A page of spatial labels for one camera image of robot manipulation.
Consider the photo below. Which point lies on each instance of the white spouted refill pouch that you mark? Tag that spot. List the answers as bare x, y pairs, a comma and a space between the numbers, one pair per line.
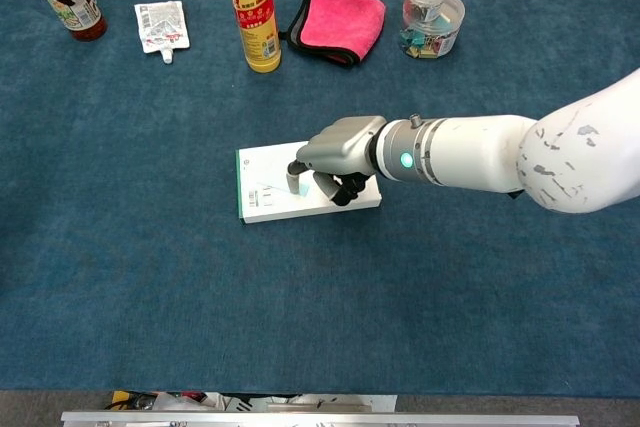
161, 24

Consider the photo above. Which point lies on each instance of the teal felt table mat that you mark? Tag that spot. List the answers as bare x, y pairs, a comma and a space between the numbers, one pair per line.
320, 297

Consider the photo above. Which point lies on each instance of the clear jar of binder clips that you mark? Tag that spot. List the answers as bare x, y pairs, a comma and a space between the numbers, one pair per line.
432, 22

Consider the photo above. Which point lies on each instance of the white box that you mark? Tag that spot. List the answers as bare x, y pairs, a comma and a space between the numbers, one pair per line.
265, 167

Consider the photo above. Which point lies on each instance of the aluminium profile rail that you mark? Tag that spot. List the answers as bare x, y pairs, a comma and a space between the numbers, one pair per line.
320, 419

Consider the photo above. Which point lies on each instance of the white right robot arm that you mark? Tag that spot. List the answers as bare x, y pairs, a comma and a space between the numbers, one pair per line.
500, 152

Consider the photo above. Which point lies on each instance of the yellow bottle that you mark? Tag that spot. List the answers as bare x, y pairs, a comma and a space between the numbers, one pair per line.
255, 17

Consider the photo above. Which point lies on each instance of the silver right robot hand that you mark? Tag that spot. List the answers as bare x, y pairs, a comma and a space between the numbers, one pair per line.
342, 147

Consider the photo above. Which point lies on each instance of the white base plate with clutter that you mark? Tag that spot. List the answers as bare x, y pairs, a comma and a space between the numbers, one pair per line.
310, 402

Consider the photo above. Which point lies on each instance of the pink microfiber cloth black trim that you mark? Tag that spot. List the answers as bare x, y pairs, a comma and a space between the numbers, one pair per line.
340, 19

